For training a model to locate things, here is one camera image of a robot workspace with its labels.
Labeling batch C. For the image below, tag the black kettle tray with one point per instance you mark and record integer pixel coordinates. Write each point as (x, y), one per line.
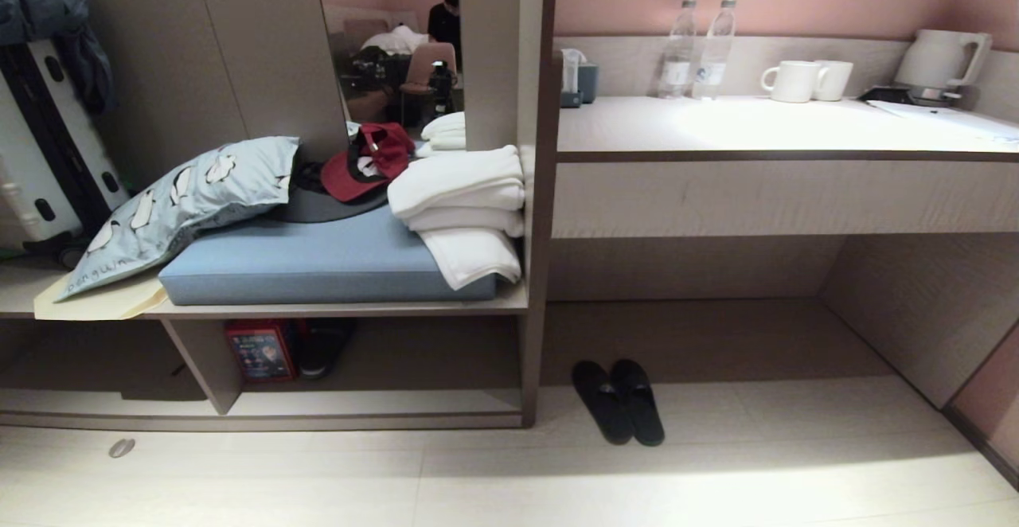
(880, 95)

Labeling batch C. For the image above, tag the black slipper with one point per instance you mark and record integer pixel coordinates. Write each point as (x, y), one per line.
(640, 400)
(602, 404)

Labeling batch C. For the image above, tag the black shoe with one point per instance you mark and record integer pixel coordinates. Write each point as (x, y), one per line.
(322, 348)

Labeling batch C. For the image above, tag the clear water bottle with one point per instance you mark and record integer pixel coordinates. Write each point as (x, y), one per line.
(677, 53)
(715, 53)

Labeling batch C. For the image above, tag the white ceramic mug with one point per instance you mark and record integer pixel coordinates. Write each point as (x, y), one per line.
(836, 80)
(792, 81)

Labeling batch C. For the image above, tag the folded white towel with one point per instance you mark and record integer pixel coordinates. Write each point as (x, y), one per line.
(466, 208)

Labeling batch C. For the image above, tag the white hard suitcase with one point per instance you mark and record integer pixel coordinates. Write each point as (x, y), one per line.
(44, 153)

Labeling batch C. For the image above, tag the red box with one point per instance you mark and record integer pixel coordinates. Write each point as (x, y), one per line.
(261, 350)

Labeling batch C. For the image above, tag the dark grey round cushion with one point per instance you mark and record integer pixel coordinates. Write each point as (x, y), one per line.
(318, 207)

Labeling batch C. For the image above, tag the grey cup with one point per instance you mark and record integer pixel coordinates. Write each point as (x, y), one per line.
(588, 83)

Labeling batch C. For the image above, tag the red baseball cap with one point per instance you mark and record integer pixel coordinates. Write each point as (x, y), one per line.
(370, 165)

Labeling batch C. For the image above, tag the white electric kettle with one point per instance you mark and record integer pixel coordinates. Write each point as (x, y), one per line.
(939, 61)

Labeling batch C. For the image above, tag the blue seat cushion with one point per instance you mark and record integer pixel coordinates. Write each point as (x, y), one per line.
(334, 260)

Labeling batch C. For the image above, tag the wooden desk counter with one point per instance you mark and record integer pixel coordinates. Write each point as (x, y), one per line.
(784, 193)

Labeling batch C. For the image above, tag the grey tissue box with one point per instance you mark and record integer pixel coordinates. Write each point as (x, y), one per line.
(570, 77)

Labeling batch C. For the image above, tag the beige paper envelope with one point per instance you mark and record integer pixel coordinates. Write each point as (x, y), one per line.
(103, 302)

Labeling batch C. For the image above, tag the wall mirror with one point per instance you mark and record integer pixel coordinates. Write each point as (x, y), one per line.
(390, 9)

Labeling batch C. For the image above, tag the penguin print pillow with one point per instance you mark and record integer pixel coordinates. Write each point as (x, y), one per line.
(175, 204)

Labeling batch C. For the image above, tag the dark grey jacket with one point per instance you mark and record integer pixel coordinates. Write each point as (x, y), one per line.
(48, 9)

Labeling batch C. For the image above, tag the wooden shelf bench unit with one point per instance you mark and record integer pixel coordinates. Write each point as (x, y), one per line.
(525, 304)

